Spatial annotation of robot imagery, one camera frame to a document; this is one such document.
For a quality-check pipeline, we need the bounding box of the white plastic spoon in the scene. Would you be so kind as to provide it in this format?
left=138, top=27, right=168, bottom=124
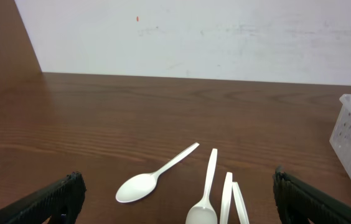
left=219, top=172, right=233, bottom=224
left=115, top=142, right=200, bottom=203
left=232, top=182, right=250, bottom=224
left=185, top=148, right=218, bottom=224

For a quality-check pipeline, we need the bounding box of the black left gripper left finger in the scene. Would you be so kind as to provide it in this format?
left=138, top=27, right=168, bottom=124
left=0, top=172, right=87, bottom=224

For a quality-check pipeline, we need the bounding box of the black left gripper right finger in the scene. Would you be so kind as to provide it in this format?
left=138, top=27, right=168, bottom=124
left=273, top=166, right=351, bottom=224

